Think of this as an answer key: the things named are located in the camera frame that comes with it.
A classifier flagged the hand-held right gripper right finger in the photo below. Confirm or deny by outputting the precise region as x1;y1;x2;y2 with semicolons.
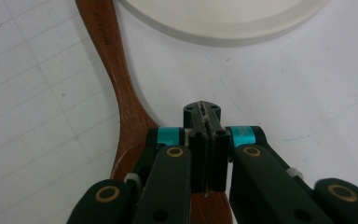
202;101;267;191

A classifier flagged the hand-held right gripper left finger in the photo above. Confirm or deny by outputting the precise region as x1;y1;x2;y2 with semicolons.
148;101;211;191

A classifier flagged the dark brown wooden spoon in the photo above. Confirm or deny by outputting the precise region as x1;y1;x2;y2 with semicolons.
75;0;235;224

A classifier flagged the white hook stand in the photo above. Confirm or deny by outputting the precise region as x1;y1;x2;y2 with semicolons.
117;0;332;48

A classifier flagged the white grid mat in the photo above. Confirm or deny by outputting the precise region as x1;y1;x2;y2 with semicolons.
0;0;358;224

